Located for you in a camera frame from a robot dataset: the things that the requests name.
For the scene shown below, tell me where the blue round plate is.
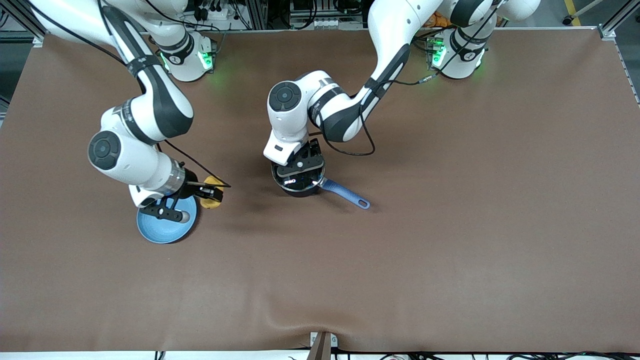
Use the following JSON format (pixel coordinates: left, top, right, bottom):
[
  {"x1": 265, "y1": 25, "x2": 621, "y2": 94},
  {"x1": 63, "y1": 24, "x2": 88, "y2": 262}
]
[{"x1": 136, "y1": 194, "x2": 199, "y2": 245}]

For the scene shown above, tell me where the grey connector strip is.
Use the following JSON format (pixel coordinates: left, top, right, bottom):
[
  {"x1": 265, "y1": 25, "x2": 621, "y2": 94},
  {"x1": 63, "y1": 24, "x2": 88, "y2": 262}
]
[{"x1": 289, "y1": 16, "x2": 342, "y2": 29}]

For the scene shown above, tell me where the white power strip with plugs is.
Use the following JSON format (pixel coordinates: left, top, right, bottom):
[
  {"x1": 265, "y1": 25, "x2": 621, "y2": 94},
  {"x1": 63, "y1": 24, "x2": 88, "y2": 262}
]
[{"x1": 192, "y1": 0, "x2": 236, "y2": 22}]

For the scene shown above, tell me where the brown table mat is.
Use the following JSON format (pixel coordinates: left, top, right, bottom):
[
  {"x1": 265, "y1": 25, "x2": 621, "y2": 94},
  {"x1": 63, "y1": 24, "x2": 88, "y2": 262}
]
[{"x1": 0, "y1": 29, "x2": 640, "y2": 353}]

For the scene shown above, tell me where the pile of orange toy food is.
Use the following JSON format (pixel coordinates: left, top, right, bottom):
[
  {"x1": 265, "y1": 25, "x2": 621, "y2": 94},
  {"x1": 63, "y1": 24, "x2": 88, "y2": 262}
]
[{"x1": 424, "y1": 11, "x2": 453, "y2": 29}]

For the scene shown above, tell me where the black pot with blue handle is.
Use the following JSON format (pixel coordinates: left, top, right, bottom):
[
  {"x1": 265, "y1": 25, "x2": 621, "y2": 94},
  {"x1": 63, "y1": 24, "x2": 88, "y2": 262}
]
[{"x1": 271, "y1": 162, "x2": 371, "y2": 210}]

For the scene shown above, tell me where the aluminium frame post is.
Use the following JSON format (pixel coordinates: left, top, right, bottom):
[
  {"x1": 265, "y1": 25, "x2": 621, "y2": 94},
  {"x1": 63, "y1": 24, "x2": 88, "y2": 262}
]
[{"x1": 252, "y1": 0, "x2": 271, "y2": 30}]

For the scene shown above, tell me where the metal table edge bracket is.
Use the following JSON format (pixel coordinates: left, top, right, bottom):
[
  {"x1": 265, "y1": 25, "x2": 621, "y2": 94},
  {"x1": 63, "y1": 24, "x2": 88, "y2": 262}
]
[{"x1": 309, "y1": 331, "x2": 339, "y2": 360}]

